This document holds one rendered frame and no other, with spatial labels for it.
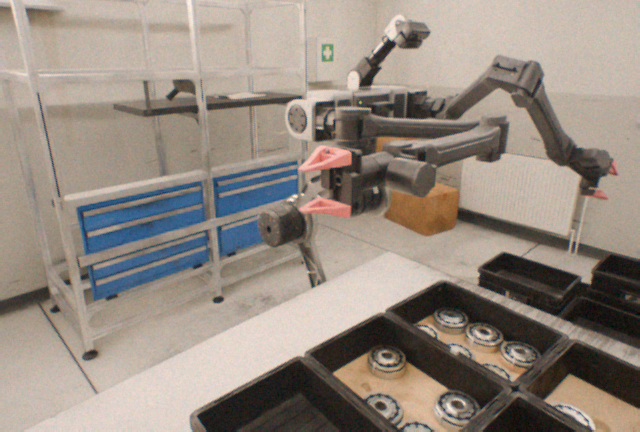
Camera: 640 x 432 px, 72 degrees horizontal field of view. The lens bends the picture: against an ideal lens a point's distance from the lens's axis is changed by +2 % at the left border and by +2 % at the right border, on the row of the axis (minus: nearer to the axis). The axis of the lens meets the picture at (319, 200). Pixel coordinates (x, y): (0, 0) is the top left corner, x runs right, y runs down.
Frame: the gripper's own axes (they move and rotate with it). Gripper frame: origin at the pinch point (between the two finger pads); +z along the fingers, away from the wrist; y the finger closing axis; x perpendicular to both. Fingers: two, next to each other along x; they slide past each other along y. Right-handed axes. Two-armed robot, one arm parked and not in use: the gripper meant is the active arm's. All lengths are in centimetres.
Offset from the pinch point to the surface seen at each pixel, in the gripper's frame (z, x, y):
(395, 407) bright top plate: -28, 0, 59
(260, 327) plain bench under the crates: -38, 66, 74
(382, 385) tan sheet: -34, 9, 62
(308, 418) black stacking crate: -13, 15, 62
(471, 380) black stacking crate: -45, -10, 56
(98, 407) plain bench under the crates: 16, 69, 75
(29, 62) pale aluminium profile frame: -11, 193, -16
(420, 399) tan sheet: -37, -1, 62
